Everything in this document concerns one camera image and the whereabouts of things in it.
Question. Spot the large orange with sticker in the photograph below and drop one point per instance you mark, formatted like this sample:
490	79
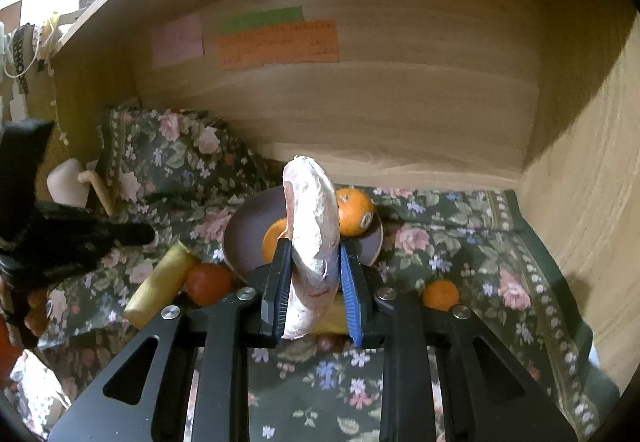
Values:
352	212

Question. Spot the cream round mug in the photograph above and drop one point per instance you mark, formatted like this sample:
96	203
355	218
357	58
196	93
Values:
67	184

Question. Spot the small mandarin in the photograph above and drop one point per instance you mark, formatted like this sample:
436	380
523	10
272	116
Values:
440	296
37	314

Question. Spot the yellow corn cob piece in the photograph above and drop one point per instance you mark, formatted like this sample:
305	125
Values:
336	319
160	284

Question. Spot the pink sticky note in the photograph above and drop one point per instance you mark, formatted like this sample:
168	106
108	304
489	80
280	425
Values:
177	39

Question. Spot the brown round plate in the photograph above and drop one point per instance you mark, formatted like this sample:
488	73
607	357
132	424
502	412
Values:
250	227

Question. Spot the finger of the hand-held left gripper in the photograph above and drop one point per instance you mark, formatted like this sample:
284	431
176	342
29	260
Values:
132	233

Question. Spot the floral printed cloth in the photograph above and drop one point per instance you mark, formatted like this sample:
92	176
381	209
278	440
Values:
475	247

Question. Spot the white patterned cloth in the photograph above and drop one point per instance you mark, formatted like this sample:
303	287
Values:
37	389

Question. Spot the red plastic item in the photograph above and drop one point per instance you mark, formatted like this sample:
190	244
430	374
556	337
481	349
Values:
7	352

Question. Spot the yellow hanging item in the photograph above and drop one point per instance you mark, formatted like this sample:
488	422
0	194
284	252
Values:
51	29

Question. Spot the red tomato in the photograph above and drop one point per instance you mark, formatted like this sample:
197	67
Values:
210	283

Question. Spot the green sticky note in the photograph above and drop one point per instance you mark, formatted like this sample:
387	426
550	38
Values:
260	19

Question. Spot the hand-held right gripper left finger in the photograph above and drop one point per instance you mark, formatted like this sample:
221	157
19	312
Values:
282	282

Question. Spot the dark red grape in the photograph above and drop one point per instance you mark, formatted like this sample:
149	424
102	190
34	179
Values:
325	343

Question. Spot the orange sticky note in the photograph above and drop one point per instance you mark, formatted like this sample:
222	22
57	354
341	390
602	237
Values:
280	47

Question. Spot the wooden desk shelf unit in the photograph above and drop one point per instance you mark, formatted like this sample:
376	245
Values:
400	122

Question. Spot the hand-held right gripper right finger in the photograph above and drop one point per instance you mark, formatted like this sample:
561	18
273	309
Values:
352	297

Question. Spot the beige hooked stick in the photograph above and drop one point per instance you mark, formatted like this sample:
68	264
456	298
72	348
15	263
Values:
100	192

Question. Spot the plastic-wrapped pink white food piece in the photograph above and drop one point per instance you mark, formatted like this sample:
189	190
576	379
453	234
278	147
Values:
310	222

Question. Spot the black lace headband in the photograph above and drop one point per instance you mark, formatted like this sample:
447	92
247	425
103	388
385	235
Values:
20	57

